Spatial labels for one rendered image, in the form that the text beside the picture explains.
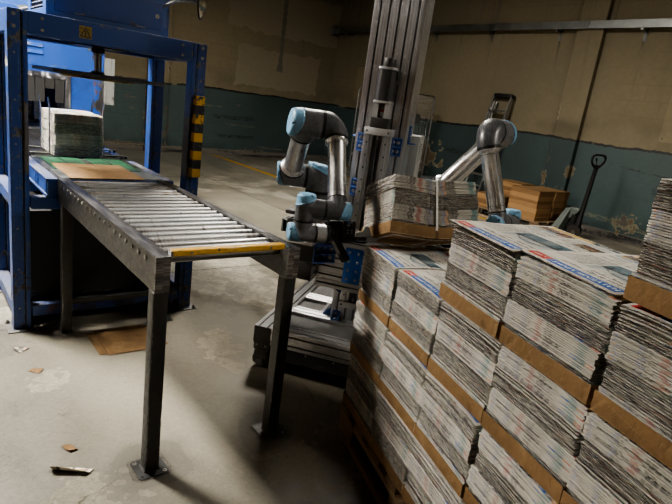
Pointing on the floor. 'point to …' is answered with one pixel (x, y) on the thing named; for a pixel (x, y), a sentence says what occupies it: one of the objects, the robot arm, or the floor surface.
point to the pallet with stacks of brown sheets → (530, 201)
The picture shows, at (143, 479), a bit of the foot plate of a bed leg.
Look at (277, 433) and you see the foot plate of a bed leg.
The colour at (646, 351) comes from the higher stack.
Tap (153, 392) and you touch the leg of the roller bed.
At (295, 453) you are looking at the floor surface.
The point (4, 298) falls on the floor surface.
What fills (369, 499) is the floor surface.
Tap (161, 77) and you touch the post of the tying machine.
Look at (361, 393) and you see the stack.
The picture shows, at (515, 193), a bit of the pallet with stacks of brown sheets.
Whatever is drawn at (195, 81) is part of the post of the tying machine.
